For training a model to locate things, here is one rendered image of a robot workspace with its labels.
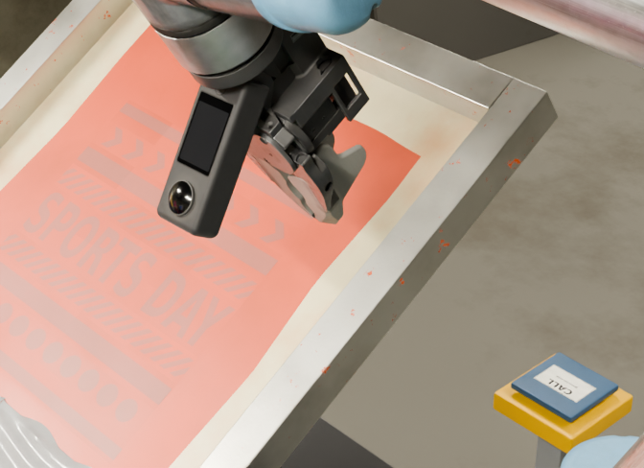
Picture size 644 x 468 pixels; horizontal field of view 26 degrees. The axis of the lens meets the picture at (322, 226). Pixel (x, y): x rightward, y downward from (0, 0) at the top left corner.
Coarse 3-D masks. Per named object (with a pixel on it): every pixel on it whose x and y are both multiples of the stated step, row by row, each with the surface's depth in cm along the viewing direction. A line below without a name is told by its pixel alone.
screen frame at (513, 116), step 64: (128, 0) 155; (64, 64) 152; (384, 64) 130; (448, 64) 127; (0, 128) 150; (512, 128) 120; (448, 192) 119; (384, 256) 118; (320, 320) 117; (384, 320) 117; (320, 384) 114; (256, 448) 112
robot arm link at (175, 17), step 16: (144, 0) 87; (160, 0) 87; (176, 0) 85; (160, 16) 88; (176, 16) 88; (192, 16) 88; (208, 16) 88; (224, 16) 89; (160, 32) 90; (176, 32) 89; (192, 32) 89
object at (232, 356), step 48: (336, 144) 132; (384, 144) 129; (384, 192) 126; (336, 240) 125; (288, 288) 125; (240, 336) 124; (192, 384) 123; (240, 384) 121; (144, 432) 122; (192, 432) 120
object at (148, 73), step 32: (128, 64) 150; (160, 64) 148; (96, 96) 149; (128, 96) 147; (160, 96) 145; (192, 96) 143; (64, 128) 149; (96, 128) 147; (32, 160) 148; (64, 160) 146; (0, 192) 147; (32, 192) 145; (0, 224) 144; (0, 384) 132
